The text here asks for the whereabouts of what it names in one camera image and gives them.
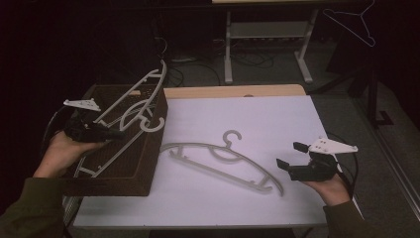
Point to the black metal stand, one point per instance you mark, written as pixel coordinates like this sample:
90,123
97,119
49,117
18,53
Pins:
373,95

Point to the white table mat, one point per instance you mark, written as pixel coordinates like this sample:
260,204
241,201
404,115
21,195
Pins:
231,211

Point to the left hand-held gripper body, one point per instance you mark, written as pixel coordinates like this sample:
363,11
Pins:
84,132

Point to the white power strip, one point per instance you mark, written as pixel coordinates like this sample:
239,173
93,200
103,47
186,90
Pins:
183,60

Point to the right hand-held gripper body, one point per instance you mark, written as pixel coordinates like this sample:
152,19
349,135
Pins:
313,170

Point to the white metal desk frame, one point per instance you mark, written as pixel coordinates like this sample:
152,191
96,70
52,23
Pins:
228,49

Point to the brown woven basket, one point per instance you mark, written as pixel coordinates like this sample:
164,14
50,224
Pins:
138,178

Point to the person's left hand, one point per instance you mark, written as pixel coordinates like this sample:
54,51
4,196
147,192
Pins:
62,152

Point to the person's right hand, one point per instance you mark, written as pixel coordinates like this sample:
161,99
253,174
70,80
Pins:
332,191

